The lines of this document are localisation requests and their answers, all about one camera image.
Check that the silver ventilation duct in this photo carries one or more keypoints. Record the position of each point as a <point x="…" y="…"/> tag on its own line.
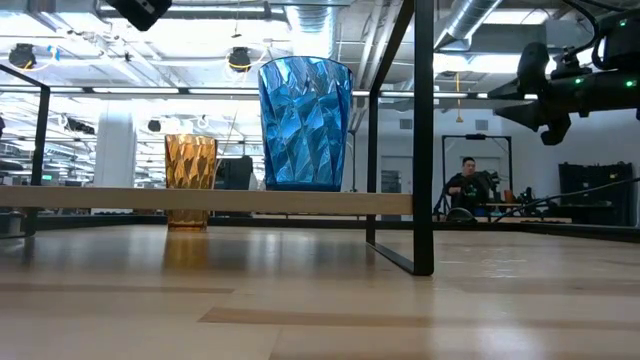
<point x="467" y="20"/>

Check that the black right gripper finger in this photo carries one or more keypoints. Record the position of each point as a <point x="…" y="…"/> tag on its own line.
<point x="542" y="117"/>
<point x="532" y="65"/>

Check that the blue faceted plastic cup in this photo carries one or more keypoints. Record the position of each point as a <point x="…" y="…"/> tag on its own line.
<point x="305" y="125"/>

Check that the tall orange faceted plastic cup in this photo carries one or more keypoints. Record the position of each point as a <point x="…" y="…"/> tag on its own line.
<point x="191" y="160"/>

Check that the black background rig frame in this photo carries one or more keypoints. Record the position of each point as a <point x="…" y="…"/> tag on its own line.
<point x="476" y="136"/>

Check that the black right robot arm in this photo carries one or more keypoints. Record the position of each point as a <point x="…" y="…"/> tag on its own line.
<point x="622" y="42"/>

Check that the black ceiling fixture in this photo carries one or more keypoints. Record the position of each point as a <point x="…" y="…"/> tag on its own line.
<point x="240" y="59"/>
<point x="22" y="56"/>

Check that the white pillar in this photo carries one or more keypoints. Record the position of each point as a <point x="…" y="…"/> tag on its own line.
<point x="115" y="150"/>

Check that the black storage cabinet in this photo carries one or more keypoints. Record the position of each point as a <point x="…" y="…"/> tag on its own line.
<point x="595" y="192"/>

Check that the black tubular frame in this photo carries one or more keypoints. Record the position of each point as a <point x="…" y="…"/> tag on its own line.
<point x="39" y="140"/>

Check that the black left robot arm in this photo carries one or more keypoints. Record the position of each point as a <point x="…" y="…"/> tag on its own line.
<point x="140" y="12"/>

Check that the black aluminium table frame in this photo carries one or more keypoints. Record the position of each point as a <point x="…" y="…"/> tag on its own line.
<point x="575" y="229"/>

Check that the person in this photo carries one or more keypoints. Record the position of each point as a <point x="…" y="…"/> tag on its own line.
<point x="467" y="190"/>

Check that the black background screen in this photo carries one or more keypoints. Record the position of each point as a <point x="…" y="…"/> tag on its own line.
<point x="234" y="172"/>

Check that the wooden shelf with black frame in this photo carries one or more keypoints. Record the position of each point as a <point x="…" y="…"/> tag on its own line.
<point x="250" y="201"/>

